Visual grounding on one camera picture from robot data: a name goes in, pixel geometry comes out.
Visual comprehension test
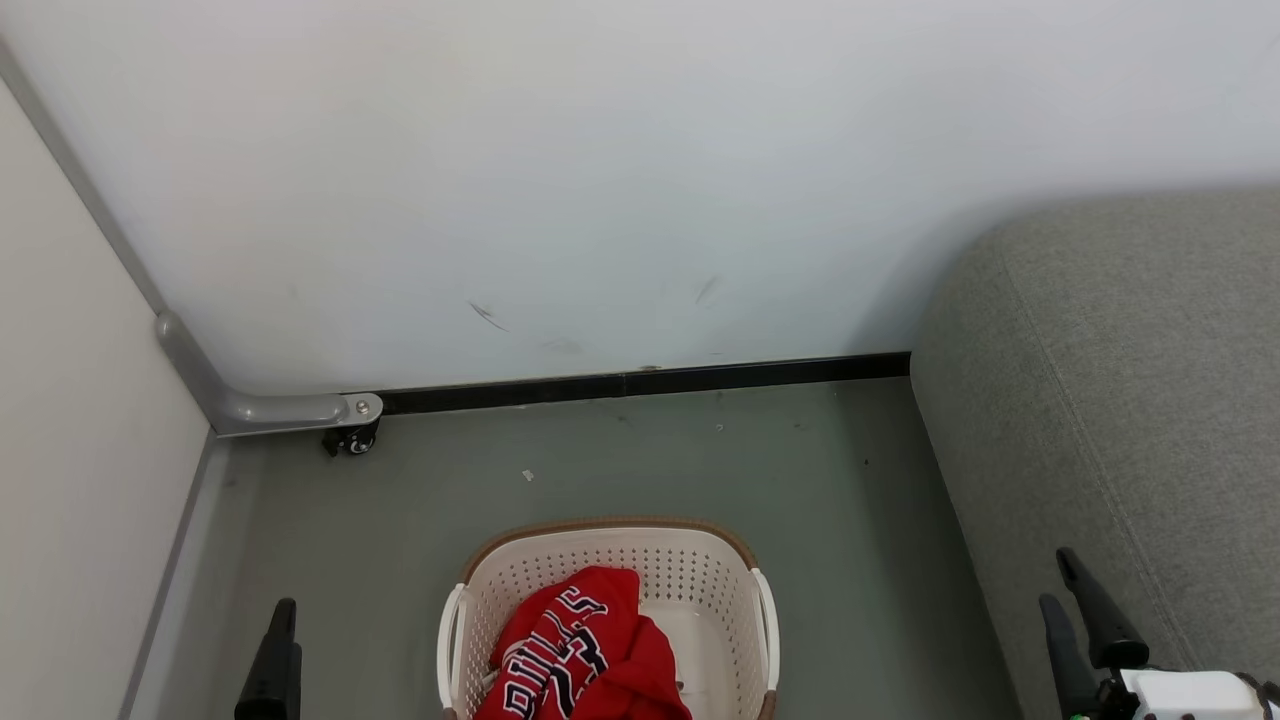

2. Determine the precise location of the red basketball jersey with lettering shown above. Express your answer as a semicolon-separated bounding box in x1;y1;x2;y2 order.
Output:
473;566;643;720

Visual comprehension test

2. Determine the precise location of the grey metal partition frame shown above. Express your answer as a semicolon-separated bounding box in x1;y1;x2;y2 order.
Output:
0;40;385;439

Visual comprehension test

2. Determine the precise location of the black caster wheel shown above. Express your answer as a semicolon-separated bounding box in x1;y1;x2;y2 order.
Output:
322;420;381;458

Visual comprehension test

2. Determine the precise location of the black baseboard strip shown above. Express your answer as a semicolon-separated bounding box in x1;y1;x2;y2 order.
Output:
378;351;912;416

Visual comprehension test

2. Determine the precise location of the cream perforated plastic laundry basket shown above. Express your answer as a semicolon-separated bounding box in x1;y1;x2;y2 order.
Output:
436;516;781;720

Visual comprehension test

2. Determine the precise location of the grey fabric sofa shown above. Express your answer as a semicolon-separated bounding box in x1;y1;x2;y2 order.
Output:
910;190;1280;720

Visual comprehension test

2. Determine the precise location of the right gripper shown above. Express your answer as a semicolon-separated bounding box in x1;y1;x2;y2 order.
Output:
1038;547;1269;720

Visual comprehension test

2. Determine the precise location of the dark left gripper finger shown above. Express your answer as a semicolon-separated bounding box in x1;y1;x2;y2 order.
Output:
234;598;304;720

